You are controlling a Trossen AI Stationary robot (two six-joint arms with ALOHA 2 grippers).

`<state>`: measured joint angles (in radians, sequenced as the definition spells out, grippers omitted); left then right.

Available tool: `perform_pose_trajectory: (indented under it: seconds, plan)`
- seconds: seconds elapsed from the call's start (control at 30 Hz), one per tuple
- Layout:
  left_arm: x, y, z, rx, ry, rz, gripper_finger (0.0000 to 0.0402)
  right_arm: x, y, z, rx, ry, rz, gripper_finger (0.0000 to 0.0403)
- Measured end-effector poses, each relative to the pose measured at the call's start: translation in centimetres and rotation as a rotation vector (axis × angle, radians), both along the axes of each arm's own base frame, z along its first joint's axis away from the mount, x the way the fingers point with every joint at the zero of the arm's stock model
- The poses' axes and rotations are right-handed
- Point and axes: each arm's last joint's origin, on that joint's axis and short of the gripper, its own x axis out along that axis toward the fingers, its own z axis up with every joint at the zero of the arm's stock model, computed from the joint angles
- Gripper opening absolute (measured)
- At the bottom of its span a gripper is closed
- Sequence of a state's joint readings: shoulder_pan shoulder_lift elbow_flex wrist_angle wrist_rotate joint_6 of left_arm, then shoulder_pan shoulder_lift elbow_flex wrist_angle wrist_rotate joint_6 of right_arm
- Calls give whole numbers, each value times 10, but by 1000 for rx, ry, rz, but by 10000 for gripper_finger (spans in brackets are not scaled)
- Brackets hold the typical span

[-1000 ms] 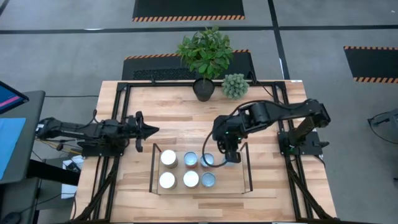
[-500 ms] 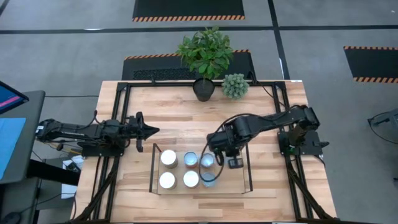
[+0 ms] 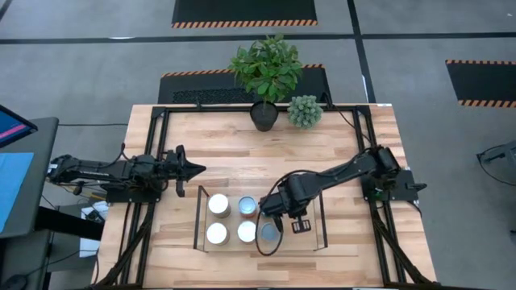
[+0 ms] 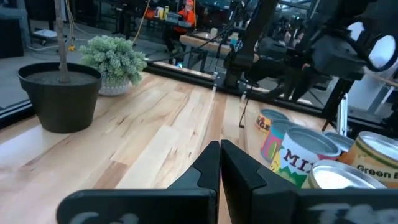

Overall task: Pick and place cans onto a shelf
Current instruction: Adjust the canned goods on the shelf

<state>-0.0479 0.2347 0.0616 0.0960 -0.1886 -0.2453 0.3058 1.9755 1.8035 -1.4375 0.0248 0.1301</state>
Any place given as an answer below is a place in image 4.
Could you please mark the black cabinet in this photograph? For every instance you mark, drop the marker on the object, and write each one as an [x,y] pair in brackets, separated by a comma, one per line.
[11,37]

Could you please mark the white textured small pot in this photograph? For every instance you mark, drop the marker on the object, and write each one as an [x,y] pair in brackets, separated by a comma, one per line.
[113,88]

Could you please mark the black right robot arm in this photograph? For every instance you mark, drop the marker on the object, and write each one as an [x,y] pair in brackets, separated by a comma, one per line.
[261,25]

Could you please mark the wooden desk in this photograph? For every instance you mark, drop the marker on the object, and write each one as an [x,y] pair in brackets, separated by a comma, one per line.
[202,43]

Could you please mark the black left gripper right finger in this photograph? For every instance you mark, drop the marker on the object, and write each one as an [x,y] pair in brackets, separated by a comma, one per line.
[273,205]

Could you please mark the yellow bottles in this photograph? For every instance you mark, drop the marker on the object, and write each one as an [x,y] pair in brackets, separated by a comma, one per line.
[165,12]

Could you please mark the green artificial succulent plant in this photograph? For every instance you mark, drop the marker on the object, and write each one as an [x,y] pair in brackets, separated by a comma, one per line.
[115,56]

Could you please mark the mixed vegetables can white label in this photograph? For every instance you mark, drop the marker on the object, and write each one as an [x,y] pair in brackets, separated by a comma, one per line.
[295,158]

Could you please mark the short can yellow red label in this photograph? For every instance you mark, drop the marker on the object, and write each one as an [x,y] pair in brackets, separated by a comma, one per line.
[262,122]

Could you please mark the white metal post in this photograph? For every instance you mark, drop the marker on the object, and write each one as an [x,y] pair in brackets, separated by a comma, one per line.
[342,115]

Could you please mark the person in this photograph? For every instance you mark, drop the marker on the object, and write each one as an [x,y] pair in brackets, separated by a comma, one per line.
[186,15]

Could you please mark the green beans can tan label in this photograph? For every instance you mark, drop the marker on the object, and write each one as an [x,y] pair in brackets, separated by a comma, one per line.
[370,165]

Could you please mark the peas can green label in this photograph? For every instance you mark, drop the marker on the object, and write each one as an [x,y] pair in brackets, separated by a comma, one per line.
[339,177]

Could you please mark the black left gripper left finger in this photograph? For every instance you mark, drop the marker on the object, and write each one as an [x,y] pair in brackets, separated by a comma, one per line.
[174,205]

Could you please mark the black plant pot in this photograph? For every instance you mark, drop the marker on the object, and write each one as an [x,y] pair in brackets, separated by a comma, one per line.
[62,102]

